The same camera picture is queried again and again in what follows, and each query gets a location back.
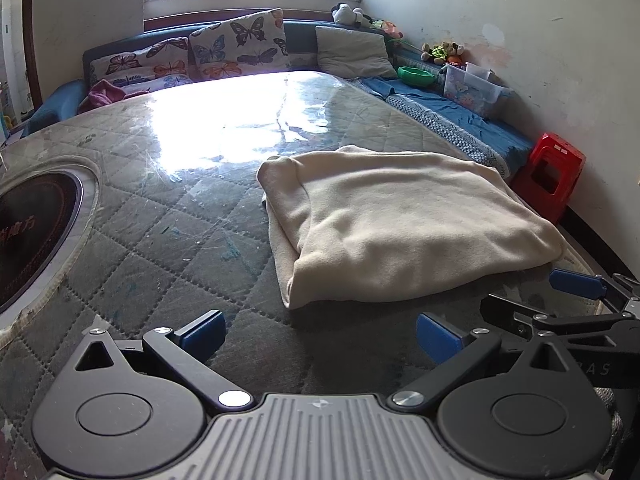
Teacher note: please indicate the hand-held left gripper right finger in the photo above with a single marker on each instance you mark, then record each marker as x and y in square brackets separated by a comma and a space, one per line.
[440, 337]

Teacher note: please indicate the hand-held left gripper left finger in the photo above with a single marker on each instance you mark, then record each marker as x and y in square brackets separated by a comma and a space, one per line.
[202, 332]

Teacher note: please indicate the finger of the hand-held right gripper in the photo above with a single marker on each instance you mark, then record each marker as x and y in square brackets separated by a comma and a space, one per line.
[505, 307]
[575, 282]

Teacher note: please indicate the cream knit sweater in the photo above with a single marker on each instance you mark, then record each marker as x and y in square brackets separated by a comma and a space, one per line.
[400, 220]

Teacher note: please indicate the red plastic stool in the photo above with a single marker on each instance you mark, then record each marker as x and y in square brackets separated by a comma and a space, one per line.
[550, 175]

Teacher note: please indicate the blue sofa cover cloth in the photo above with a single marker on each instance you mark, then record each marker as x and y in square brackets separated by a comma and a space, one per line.
[450, 115]

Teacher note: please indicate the round black induction hob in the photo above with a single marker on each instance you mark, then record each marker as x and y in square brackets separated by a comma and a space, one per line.
[30, 230]

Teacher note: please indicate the clear plastic storage box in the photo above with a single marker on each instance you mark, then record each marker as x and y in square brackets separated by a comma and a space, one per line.
[470, 92]

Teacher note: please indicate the green plastic bowl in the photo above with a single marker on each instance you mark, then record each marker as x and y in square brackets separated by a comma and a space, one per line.
[415, 76]

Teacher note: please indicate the magenta cloth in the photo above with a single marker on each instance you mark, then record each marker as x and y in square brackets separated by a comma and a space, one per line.
[105, 95]

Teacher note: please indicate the brown bear plush toy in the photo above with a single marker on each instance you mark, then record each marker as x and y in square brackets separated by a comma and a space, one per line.
[455, 50]

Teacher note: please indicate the brown monkey plush toy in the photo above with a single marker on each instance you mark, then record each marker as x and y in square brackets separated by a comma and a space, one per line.
[426, 52]

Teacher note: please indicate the flat butterfly print cushion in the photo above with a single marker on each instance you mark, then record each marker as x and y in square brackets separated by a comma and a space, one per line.
[140, 67]

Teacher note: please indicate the large butterfly print cushion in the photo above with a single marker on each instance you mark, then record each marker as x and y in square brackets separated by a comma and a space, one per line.
[240, 42]

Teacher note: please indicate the grey cushion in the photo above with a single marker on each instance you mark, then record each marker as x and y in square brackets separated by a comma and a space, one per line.
[352, 52]

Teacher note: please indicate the pink green plush toy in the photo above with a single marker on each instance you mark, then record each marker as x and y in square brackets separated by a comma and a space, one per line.
[387, 29]

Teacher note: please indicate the blue corner sofa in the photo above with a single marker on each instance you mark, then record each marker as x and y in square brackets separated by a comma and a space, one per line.
[300, 37]

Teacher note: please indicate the panda plush toy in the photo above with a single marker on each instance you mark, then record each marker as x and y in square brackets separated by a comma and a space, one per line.
[347, 15]

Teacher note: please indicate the dark wooden door frame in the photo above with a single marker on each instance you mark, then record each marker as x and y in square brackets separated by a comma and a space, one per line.
[31, 35]

